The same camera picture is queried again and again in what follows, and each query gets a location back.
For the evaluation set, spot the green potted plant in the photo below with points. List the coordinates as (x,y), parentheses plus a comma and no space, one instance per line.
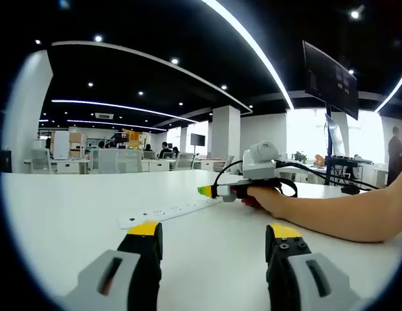
(299,157)

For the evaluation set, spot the white tall appliance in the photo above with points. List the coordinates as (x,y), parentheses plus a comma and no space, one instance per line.
(61,145)

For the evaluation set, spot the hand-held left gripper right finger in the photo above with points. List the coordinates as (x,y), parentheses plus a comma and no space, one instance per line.
(285,269)

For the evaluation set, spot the white USB port power strip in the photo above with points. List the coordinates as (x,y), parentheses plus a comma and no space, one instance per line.
(162,214)

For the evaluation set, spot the person's right hand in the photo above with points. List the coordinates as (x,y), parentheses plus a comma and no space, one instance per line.
(263,201)

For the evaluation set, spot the long ceiling light strip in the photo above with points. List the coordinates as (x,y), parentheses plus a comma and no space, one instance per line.
(252,48)

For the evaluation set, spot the large dark hanging monitor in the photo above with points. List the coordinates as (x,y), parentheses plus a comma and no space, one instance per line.
(330,77)

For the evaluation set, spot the small monitor on stand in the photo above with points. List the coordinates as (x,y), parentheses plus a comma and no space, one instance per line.
(197,140)

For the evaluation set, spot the white desk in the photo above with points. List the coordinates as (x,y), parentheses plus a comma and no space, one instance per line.
(74,201)

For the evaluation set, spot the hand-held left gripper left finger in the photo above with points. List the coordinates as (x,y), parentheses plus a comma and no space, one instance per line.
(139,269)

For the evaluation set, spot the small black box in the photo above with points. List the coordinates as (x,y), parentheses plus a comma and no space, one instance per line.
(350,190)

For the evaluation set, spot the white office chair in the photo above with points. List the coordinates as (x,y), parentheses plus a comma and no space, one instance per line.
(223,163)
(184,161)
(41,160)

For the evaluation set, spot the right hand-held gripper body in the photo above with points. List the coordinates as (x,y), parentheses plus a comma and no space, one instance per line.
(259,162)

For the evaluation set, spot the tilted laptop screen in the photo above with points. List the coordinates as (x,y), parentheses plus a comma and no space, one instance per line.
(337,136)

